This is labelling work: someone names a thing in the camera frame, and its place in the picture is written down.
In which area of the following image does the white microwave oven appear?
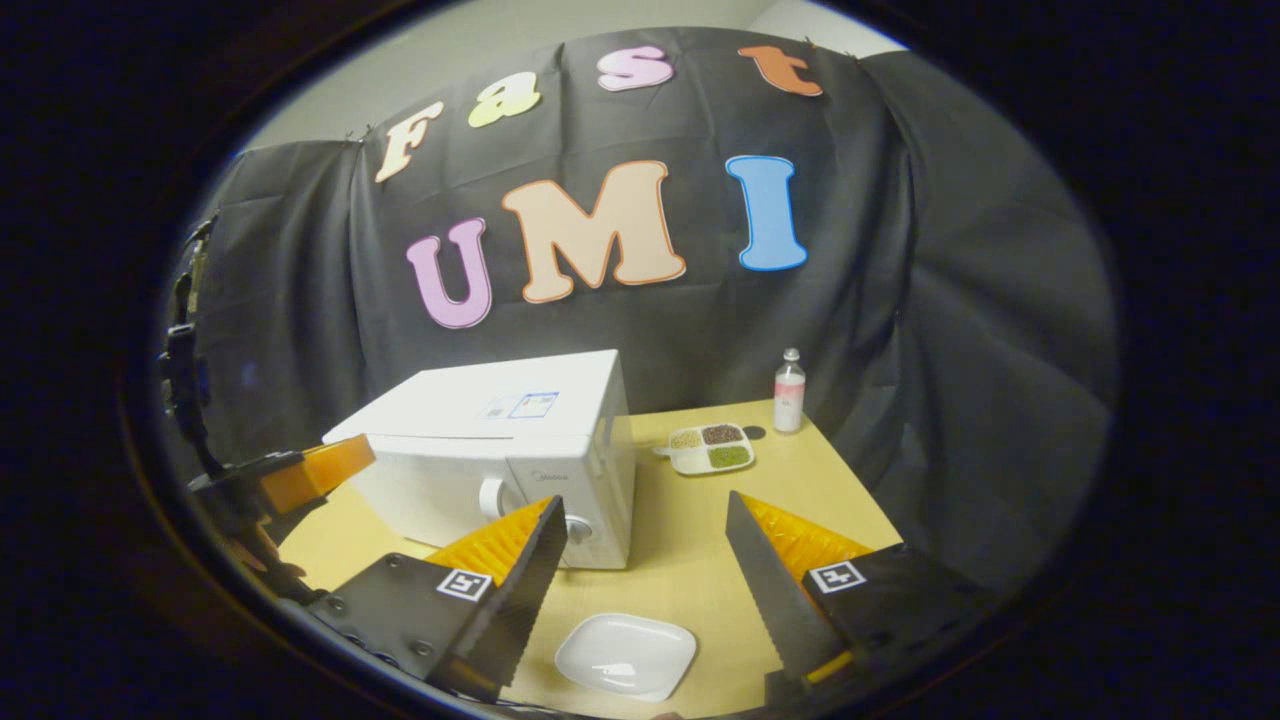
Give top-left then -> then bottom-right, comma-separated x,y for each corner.
322,349 -> 638,571

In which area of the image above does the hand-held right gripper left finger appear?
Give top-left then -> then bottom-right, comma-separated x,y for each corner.
305,495 -> 569,704

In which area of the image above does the black backdrop cloth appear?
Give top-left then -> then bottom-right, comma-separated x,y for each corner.
165,28 -> 1119,601

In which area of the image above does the white divided bean tray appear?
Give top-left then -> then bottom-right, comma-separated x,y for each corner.
655,422 -> 756,476

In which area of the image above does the white square plate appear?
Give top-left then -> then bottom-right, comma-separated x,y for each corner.
554,613 -> 698,703

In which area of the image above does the small pink label bottle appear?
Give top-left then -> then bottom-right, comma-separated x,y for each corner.
773,347 -> 807,435

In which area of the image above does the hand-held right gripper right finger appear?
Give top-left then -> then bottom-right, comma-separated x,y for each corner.
725,490 -> 991,701

